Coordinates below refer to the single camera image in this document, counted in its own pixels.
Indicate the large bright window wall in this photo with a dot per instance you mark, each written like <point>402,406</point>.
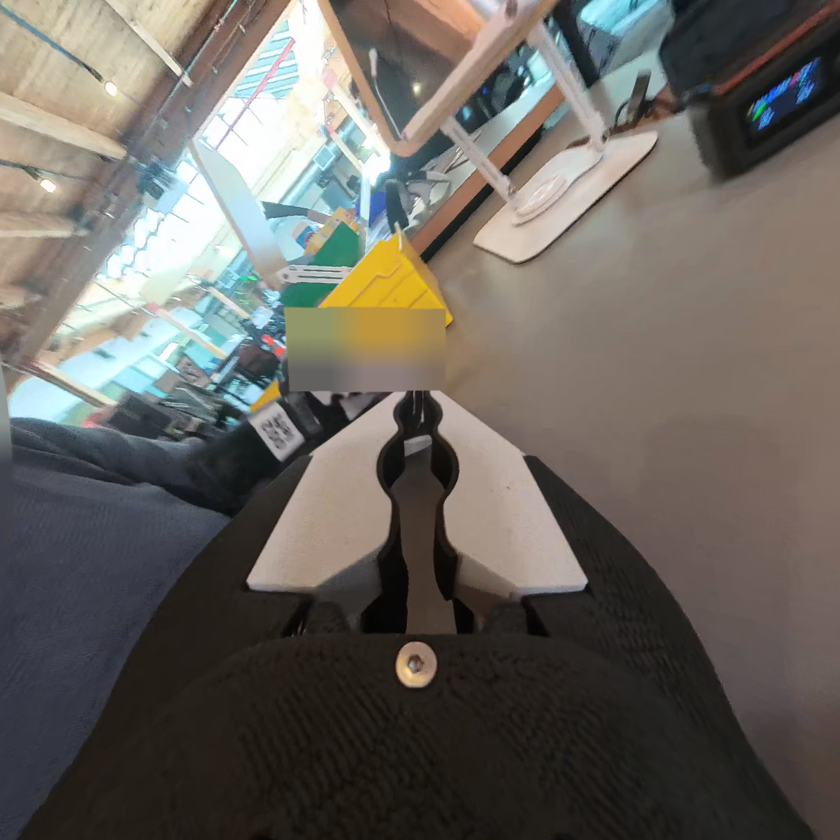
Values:
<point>164,216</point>

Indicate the green plastic bin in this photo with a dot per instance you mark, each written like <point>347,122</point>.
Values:
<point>341,246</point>

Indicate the grey desk with wood edge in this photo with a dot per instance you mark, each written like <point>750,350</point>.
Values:
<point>446,223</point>

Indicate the white board panel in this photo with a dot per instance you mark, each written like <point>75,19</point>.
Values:
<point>236,210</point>

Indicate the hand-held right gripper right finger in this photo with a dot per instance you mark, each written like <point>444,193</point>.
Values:
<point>512,525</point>

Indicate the black battery charging case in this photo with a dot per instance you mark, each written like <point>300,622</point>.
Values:
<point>722,151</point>

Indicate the yellow plastic bin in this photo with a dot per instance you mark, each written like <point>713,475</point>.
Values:
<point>380,282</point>

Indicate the black computer monitor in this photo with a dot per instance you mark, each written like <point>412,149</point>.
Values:
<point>587,46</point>

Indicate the person's left forearm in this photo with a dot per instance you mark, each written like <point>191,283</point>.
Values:
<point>98,590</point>

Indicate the wooden framed mirror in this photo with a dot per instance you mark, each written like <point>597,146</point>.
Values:
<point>571,197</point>

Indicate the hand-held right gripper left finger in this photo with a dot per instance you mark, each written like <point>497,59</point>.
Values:
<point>328,525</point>

